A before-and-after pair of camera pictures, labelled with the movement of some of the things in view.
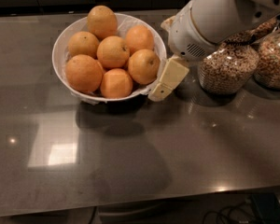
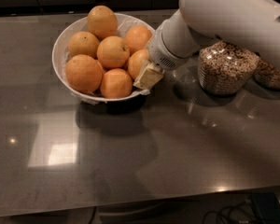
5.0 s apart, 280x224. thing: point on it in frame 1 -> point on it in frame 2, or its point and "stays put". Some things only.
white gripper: [183, 35] -> [161, 54]
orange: [139, 37] stays put
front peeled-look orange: [116, 84] stays put
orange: [143, 66] stays put
